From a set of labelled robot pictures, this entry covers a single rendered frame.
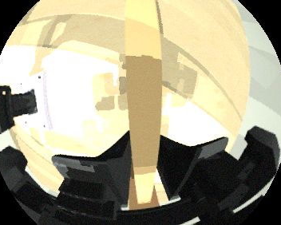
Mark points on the long wooden rail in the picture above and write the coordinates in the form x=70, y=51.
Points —
x=144, y=86

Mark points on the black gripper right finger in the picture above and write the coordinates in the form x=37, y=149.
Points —
x=176, y=161

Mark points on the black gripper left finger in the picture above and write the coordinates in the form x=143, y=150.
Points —
x=112, y=167

